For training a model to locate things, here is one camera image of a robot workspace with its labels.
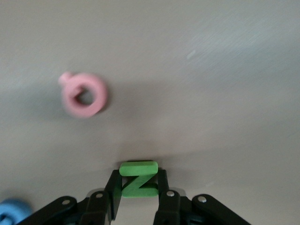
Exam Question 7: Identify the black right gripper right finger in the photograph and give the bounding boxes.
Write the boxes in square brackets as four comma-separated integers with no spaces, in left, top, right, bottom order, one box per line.
[153,169,253,225]

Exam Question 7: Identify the pink foam letter Q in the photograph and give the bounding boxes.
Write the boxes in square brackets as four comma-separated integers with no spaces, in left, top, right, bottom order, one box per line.
[58,71,109,119]

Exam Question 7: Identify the green foam letter Z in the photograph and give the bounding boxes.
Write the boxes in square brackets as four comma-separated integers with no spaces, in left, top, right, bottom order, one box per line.
[119,160,159,199]

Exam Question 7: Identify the blue foam letter G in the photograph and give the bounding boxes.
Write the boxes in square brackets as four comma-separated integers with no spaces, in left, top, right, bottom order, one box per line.
[0,198,32,225]

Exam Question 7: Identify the brown table cover sheet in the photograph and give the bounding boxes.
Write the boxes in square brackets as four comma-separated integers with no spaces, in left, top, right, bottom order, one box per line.
[0,0,300,225]

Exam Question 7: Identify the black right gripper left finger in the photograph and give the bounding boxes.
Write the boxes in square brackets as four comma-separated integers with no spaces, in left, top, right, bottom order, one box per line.
[14,169,123,225]

